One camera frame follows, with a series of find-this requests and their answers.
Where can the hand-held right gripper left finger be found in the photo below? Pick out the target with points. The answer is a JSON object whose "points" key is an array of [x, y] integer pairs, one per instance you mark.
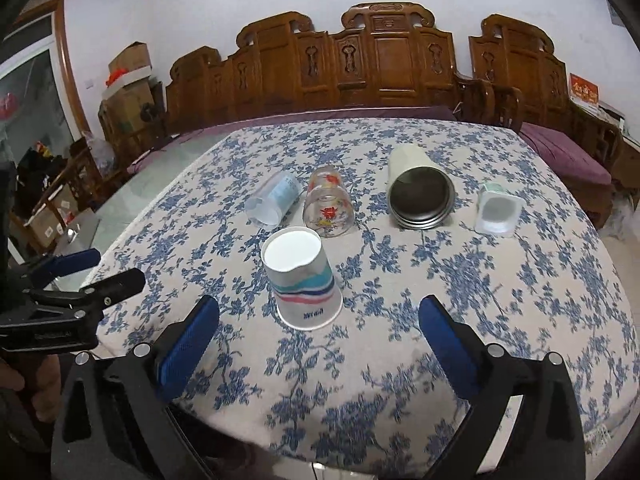
{"points": [[186, 347]]}

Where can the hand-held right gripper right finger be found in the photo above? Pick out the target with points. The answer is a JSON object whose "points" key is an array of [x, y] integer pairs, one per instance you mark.
{"points": [[449, 347]]}

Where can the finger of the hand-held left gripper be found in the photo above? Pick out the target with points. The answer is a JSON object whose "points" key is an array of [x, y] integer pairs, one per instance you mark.
{"points": [[75, 261], [112, 290]]}

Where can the striped paper cup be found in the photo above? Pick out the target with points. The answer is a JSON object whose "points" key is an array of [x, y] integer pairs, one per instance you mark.
{"points": [[306, 292]]}

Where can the small white yogurt cup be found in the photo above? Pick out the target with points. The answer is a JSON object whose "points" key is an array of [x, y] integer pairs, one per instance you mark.
{"points": [[500, 211]]}

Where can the clear plastic cup blue label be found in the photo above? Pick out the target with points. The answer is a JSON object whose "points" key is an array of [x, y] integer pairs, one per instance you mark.
{"points": [[276, 199]]}

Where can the glass cup red flower print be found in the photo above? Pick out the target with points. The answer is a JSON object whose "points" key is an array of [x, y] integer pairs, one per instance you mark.
{"points": [[328, 206]]}

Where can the cream metal tumbler cup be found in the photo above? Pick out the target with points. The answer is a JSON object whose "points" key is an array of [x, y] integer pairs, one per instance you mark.
{"points": [[409, 164]]}

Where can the person's left hand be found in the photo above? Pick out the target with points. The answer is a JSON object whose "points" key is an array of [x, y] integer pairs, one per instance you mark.
{"points": [[46, 391]]}

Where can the cardboard box with labels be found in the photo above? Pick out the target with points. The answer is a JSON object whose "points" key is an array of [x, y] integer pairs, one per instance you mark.
{"points": [[47, 220]]}

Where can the blue floral tablecloth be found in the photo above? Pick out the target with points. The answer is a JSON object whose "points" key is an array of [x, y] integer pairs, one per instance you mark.
{"points": [[400, 390]]}

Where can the clear plastic bag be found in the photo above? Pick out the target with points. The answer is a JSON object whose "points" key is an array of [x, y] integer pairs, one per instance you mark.
{"points": [[100, 152]]}

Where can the large cardboard box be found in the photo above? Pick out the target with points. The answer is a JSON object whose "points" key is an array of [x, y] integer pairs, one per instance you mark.
{"points": [[131, 105]]}

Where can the small cardboard box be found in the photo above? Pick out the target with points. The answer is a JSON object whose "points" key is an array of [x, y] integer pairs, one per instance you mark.
{"points": [[131, 59]]}

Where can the purple armchair cushion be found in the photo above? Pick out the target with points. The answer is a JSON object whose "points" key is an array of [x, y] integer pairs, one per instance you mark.
{"points": [[565, 152]]}

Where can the purple sofa cushion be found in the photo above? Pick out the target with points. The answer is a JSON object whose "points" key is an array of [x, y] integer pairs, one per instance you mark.
{"points": [[350, 113]]}

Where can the wooden side table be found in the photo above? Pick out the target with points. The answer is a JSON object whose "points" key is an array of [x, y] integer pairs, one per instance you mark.
{"points": [[597, 130]]}

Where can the carved wooden sofa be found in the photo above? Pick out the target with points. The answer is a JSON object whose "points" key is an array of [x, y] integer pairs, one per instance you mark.
{"points": [[390, 60]]}

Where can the carved wooden armchair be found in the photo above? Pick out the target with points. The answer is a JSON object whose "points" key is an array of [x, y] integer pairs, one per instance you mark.
{"points": [[530, 60]]}

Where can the wooden door frame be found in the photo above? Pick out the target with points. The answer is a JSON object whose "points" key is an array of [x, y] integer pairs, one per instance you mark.
{"points": [[70, 75]]}

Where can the red wall calendar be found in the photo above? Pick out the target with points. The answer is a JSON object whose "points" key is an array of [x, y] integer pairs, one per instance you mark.
{"points": [[584, 89]]}

